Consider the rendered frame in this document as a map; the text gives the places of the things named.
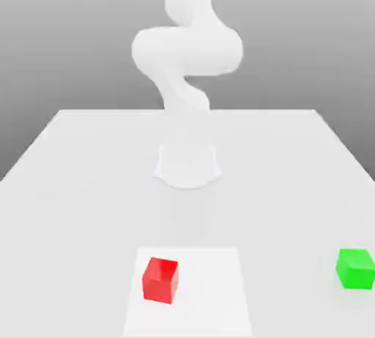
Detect small red cube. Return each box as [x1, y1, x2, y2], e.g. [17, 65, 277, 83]
[141, 257, 180, 305]

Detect small green cube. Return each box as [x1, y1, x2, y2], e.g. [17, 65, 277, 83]
[335, 248, 375, 290]

